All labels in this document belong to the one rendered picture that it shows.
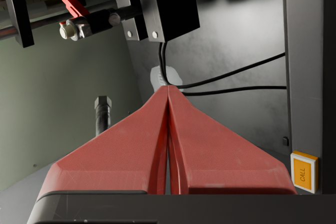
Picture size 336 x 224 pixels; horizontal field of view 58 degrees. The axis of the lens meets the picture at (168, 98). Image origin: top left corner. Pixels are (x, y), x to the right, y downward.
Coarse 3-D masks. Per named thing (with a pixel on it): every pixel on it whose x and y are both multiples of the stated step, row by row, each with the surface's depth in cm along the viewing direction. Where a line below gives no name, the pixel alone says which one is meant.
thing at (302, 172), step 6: (294, 150) 39; (306, 156) 38; (312, 156) 37; (294, 162) 39; (300, 162) 38; (306, 162) 37; (294, 168) 39; (300, 168) 38; (306, 168) 38; (294, 174) 39; (300, 174) 39; (306, 174) 38; (294, 180) 40; (300, 180) 39; (306, 180) 38; (306, 186) 39
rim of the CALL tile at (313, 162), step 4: (292, 156) 38; (296, 156) 38; (300, 156) 38; (292, 160) 39; (304, 160) 37; (308, 160) 37; (312, 160) 37; (292, 164) 39; (312, 164) 37; (292, 168) 39; (312, 168) 37; (292, 172) 40; (312, 172) 37; (292, 176) 40; (312, 176) 38; (292, 180) 40; (312, 180) 38; (312, 184) 38; (304, 188) 39; (312, 188) 38; (312, 192) 39
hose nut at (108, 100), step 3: (99, 96) 40; (102, 96) 40; (105, 96) 40; (96, 99) 40; (99, 99) 40; (102, 99) 40; (105, 99) 40; (108, 99) 40; (96, 102) 40; (99, 102) 39; (102, 102) 39; (105, 102) 39; (108, 102) 40; (96, 105) 40; (108, 105) 40
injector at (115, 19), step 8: (112, 8) 43; (120, 8) 44; (128, 8) 44; (136, 8) 45; (80, 16) 40; (88, 16) 40; (96, 16) 40; (104, 16) 41; (112, 16) 40; (120, 16) 42; (128, 16) 44; (72, 24) 39; (96, 24) 40; (104, 24) 41; (112, 24) 40; (96, 32) 41
